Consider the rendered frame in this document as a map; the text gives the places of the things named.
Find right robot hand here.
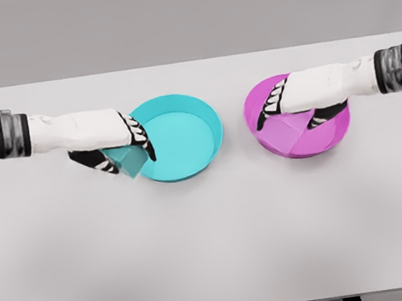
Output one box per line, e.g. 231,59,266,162
248,63,355,138

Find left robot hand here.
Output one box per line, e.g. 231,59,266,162
62,102,159,182

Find cyan block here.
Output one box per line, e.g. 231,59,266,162
100,142,152,184

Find magenta block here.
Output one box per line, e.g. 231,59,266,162
254,107,323,162

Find magenta plate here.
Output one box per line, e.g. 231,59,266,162
238,64,357,167

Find cyan plate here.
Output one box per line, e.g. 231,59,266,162
125,87,231,188

